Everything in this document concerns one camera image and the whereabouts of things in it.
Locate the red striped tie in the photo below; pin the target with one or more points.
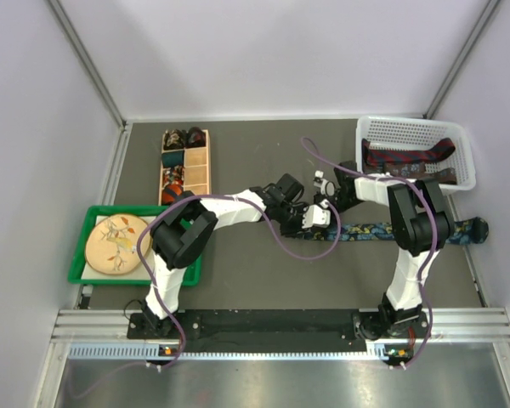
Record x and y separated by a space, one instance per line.
378 157

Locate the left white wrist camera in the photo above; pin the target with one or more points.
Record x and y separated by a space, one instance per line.
317 215

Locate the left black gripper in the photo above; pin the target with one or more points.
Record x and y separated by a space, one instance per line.
297 227

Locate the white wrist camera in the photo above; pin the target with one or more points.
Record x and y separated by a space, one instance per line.
324 186
317 215

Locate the blue floral tie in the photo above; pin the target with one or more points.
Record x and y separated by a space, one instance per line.
467 232

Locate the dark red rolled tie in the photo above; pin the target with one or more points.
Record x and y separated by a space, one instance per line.
195 138

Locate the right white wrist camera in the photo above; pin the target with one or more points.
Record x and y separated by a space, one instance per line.
324 186

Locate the beige patterned rolled tie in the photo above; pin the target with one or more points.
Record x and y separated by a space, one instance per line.
173 139

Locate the multicolour patterned rolled tie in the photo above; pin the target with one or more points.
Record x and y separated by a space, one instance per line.
173 175

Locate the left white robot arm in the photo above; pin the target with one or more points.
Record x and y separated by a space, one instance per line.
181 233

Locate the round wooden embroidered plate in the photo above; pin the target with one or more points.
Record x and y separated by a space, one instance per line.
111 248

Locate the brown patterned tie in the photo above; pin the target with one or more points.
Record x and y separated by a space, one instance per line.
413 171

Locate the green plastic tray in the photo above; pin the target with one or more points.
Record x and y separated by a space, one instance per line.
93 212

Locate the orange blue rolled tie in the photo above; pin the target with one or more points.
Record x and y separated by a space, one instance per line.
170 192

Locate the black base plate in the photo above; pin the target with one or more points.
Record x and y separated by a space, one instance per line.
198 324

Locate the wooden compartment box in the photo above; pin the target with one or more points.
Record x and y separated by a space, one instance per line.
197 169

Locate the dark green rolled tie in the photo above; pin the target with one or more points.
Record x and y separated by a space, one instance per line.
172 158

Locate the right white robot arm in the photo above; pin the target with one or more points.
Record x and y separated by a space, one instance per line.
421 223

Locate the white plastic basket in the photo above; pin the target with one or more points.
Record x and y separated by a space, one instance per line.
409 134

